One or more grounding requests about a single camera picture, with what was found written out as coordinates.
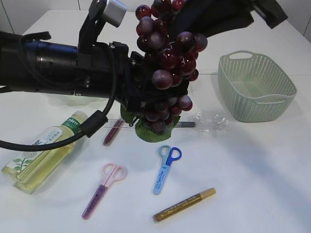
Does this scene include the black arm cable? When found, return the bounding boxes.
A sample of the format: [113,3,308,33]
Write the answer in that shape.
[0,43,117,152]

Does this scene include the yellow tea bottle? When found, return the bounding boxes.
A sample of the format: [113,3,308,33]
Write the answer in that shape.
[1,111,88,194]

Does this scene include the gold glitter marker pen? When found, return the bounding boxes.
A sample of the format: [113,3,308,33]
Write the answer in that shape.
[152,188,216,223]

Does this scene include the clear plastic sheet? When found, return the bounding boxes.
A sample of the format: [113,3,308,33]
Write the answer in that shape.
[193,111,228,132]

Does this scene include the silver glitter marker pen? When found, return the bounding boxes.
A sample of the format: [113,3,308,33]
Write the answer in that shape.
[175,121,196,128]

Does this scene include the green plastic woven basket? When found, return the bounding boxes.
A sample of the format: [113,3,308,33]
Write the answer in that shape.
[218,51,297,123]

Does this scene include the purple grape bunch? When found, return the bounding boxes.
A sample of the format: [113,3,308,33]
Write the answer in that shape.
[121,0,207,143]

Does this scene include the red marker pen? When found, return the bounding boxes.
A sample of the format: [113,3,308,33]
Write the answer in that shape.
[103,119,124,146]

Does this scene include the pink purple capped scissors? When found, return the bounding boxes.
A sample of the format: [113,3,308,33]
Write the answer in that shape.
[82,163,127,220]

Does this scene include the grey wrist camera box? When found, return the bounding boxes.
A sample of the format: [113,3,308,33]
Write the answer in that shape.
[102,0,127,28]

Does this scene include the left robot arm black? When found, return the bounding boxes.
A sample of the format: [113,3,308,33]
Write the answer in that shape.
[0,32,189,112]

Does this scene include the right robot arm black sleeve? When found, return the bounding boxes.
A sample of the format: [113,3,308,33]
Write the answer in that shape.
[168,0,288,40]

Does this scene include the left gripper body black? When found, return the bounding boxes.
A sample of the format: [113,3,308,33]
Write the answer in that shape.
[109,41,189,112]

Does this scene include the blue capped scissors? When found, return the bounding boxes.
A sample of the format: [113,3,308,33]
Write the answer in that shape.
[153,145,182,195]

